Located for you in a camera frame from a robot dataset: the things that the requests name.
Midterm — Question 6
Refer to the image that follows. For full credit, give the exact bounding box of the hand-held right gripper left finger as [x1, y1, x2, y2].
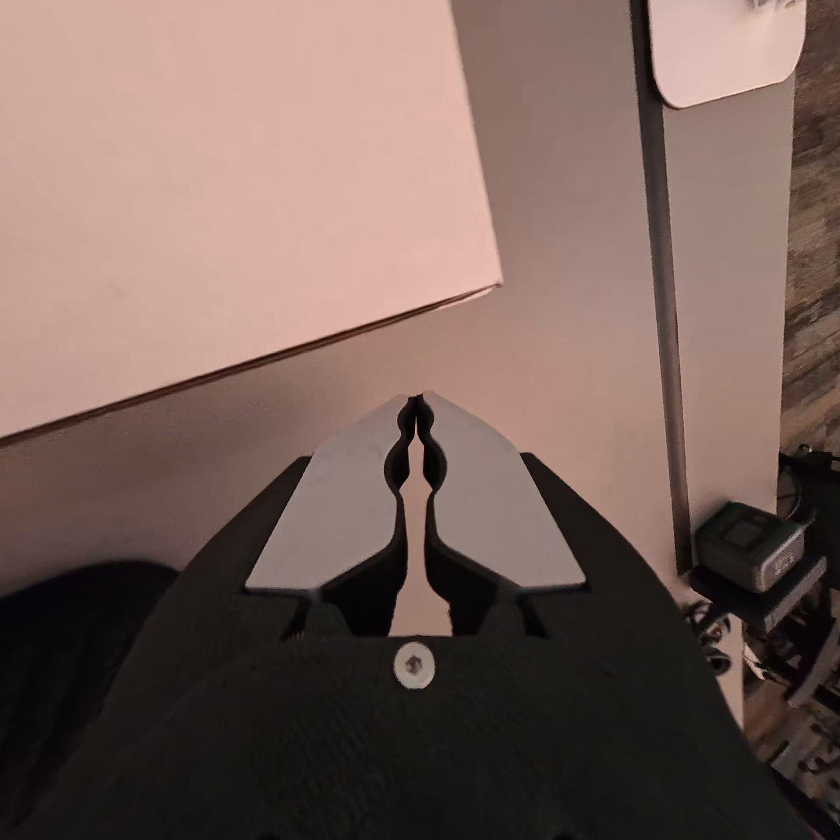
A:
[245, 394, 413, 596]

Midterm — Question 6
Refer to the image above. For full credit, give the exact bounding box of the white cardboard box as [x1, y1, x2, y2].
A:
[0, 0, 504, 448]

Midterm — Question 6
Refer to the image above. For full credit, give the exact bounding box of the black cable bundle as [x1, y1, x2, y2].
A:
[681, 598, 735, 678]

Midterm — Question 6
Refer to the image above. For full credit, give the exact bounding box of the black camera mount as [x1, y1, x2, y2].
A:
[688, 556, 829, 636]

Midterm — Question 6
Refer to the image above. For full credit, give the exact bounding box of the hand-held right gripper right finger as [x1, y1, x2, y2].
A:
[415, 392, 587, 596]

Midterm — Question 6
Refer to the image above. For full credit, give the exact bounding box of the small grey action camera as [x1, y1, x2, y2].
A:
[694, 502, 807, 595]

